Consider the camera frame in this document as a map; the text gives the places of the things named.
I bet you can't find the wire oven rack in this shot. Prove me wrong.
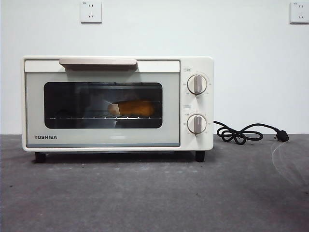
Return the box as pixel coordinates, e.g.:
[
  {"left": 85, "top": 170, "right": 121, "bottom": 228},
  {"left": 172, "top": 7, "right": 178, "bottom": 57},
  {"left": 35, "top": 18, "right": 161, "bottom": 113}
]
[{"left": 45, "top": 116, "right": 162, "bottom": 121}]

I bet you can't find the black power cable with plug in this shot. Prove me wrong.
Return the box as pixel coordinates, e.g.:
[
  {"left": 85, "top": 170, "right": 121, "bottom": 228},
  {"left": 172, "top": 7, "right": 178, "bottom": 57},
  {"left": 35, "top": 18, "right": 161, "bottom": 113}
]
[{"left": 214, "top": 120, "right": 289, "bottom": 144}]

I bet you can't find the temperature knob of oven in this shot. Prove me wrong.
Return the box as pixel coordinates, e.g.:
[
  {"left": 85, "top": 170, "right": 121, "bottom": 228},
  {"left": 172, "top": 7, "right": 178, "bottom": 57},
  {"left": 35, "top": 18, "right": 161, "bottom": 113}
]
[{"left": 187, "top": 73, "right": 208, "bottom": 95}]

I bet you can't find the white wall socket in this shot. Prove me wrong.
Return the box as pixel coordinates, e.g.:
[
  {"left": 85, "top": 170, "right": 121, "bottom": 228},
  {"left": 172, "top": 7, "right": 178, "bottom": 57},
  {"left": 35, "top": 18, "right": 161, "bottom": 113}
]
[
  {"left": 289, "top": 1, "right": 309, "bottom": 24},
  {"left": 81, "top": 0, "right": 102, "bottom": 24}
]

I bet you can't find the white Toshiba toaster oven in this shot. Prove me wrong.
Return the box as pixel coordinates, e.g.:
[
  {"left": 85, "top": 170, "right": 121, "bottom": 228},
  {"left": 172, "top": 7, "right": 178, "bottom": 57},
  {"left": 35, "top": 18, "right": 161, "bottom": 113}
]
[{"left": 23, "top": 56, "right": 214, "bottom": 162}]

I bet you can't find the timer knob of oven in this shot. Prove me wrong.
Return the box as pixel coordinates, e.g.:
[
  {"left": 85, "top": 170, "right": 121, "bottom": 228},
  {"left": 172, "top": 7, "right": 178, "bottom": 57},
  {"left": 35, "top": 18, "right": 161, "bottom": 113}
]
[{"left": 187, "top": 114, "right": 208, "bottom": 135}]

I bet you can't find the oven door with beige handle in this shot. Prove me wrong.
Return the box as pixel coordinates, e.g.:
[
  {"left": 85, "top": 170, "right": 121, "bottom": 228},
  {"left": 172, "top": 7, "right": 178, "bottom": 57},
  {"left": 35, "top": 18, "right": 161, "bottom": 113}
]
[{"left": 25, "top": 58, "right": 182, "bottom": 148}]

